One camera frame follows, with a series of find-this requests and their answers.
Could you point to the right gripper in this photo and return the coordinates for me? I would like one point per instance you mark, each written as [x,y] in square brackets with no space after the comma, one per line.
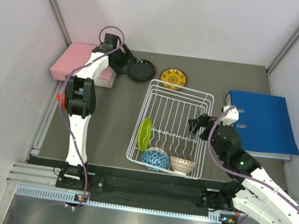
[204,121]

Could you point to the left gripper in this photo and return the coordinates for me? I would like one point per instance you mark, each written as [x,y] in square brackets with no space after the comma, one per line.
[127,57]

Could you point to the yellow patterned plate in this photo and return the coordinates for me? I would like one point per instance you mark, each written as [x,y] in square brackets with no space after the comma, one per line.
[173,78]

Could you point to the lime green plate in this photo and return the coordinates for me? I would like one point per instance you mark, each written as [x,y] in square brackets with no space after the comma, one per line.
[144,134]

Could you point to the red floral plate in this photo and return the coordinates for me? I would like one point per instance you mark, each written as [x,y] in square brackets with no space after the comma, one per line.
[139,80]

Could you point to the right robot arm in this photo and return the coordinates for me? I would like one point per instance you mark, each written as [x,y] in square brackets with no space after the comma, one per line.
[252,191]

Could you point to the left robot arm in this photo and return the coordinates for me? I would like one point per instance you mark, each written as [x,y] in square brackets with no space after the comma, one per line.
[79,100]

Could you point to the red patterned white bowl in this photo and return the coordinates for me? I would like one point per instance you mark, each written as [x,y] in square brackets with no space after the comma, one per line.
[182,166]

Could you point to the blue patterned bowl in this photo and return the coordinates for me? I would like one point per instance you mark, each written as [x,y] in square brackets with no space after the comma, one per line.
[155,157]

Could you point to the red cube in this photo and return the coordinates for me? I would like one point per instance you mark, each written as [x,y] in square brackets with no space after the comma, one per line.
[62,100]

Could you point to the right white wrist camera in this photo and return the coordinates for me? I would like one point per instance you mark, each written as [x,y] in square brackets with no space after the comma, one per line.
[231,117]

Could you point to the white wire dish rack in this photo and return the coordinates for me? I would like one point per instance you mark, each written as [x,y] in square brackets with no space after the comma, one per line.
[170,111]

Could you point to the pink ring binder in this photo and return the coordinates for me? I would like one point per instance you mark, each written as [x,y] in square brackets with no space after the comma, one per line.
[76,55]

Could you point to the blue ring binder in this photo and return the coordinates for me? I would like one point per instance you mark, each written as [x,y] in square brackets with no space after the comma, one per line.
[263,125]

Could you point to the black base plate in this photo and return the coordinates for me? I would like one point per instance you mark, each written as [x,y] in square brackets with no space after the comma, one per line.
[128,185]

